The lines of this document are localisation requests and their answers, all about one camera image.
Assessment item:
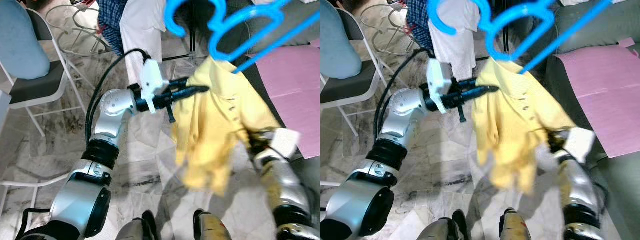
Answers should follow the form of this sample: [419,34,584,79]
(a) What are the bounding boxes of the yellow polo shirt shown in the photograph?
[472,57,576,195]
[171,56,283,195]

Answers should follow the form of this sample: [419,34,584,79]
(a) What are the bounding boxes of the blue plastic clothes hanger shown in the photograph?
[427,0,613,75]
[164,0,320,75]

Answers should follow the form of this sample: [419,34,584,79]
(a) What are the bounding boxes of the white shirt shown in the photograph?
[430,0,481,81]
[120,0,173,86]

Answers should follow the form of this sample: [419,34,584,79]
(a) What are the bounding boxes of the black clothes drying rack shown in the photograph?
[160,10,199,62]
[502,10,512,55]

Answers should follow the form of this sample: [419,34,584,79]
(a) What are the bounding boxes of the pink mat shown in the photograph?
[255,40,320,160]
[555,37,640,160]

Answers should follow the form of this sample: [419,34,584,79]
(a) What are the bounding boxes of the blue plaid shirt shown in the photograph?
[407,0,436,51]
[97,0,128,57]

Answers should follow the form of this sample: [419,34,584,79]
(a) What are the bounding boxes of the robot right leg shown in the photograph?
[500,207,533,240]
[192,209,233,240]

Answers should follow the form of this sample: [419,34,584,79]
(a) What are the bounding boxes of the robot leg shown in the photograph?
[115,210,158,240]
[192,209,233,240]
[500,207,533,240]
[417,209,471,240]

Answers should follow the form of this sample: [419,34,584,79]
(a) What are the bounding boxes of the light blue cushion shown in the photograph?
[0,0,51,81]
[320,0,363,80]

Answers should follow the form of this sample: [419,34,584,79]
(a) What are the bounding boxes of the robot left leg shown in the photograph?
[115,210,158,240]
[417,209,471,240]

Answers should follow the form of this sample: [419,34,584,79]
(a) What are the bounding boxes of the grey-green sofa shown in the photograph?
[192,0,320,240]
[500,0,640,240]

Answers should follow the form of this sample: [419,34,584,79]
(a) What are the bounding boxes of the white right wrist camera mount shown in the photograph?
[270,128,301,160]
[567,127,597,162]

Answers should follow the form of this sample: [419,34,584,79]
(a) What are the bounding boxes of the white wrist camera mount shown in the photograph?
[426,59,453,115]
[139,59,163,115]
[270,128,301,160]
[567,127,597,162]

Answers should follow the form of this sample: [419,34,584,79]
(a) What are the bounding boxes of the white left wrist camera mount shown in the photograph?
[426,59,453,115]
[139,59,163,115]

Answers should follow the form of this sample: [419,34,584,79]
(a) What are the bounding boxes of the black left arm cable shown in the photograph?
[374,48,436,143]
[85,48,151,146]

